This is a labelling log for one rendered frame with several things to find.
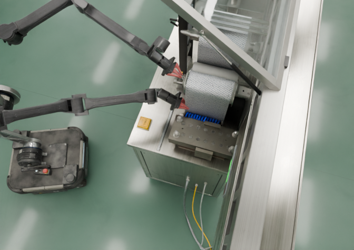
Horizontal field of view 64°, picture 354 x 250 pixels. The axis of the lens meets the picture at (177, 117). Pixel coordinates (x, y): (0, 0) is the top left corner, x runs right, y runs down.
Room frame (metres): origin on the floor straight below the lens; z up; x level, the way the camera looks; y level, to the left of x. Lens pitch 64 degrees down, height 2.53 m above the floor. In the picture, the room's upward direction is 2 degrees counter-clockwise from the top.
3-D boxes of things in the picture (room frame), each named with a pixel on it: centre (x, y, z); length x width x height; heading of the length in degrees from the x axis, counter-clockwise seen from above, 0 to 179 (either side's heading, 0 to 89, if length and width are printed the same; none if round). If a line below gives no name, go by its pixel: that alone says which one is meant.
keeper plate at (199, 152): (0.51, -0.14, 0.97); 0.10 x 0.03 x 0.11; 71
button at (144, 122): (0.75, 0.21, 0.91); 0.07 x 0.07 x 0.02; 71
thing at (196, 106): (0.73, -0.16, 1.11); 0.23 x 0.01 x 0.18; 71
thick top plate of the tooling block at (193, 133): (0.60, -0.16, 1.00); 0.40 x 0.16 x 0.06; 71
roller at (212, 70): (0.90, -0.22, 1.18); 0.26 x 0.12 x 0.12; 71
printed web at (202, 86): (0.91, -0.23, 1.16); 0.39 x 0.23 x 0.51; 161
